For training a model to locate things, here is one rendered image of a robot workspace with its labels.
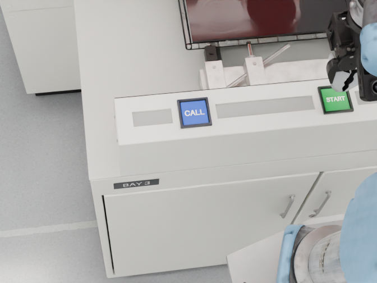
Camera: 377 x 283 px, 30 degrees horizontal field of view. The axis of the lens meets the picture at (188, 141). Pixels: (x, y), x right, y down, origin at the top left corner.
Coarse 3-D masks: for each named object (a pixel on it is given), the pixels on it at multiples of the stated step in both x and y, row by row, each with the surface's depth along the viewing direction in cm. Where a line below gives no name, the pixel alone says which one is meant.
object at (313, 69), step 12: (312, 60) 141; (324, 60) 141; (228, 72) 139; (240, 72) 139; (276, 72) 140; (288, 72) 140; (300, 72) 140; (312, 72) 140; (324, 72) 140; (204, 84) 137; (228, 84) 138; (240, 84) 138
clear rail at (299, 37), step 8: (320, 32) 142; (224, 40) 139; (232, 40) 139; (240, 40) 140; (248, 40) 140; (256, 40) 140; (264, 40) 140; (272, 40) 140; (280, 40) 141; (288, 40) 141; (296, 40) 141; (192, 48) 139; (200, 48) 139
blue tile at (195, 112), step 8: (184, 104) 126; (192, 104) 126; (200, 104) 126; (184, 112) 125; (192, 112) 125; (200, 112) 125; (184, 120) 124; (192, 120) 124; (200, 120) 124; (208, 120) 125
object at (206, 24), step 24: (192, 0) 143; (216, 0) 144; (240, 0) 144; (264, 0) 145; (288, 0) 145; (312, 0) 145; (336, 0) 146; (192, 24) 141; (216, 24) 141; (240, 24) 142; (264, 24) 142; (288, 24) 142; (312, 24) 143
